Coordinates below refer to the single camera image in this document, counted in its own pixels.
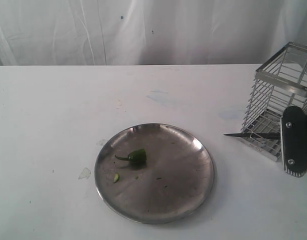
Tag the clear tape scrap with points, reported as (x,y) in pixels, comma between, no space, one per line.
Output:
(85,174)

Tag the dark green pear-shaped vegetable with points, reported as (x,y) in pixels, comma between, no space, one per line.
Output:
(135,157)

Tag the blurry green vegetable piece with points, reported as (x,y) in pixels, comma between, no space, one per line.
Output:
(116,177)

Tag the white backdrop curtain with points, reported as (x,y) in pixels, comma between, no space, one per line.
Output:
(147,32)

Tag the black kitchen knife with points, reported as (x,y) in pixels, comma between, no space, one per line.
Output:
(269,136)

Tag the round steel plate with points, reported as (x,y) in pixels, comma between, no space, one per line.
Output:
(176,179)

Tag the wire metal utensil holder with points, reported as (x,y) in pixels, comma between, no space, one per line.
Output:
(278,83)

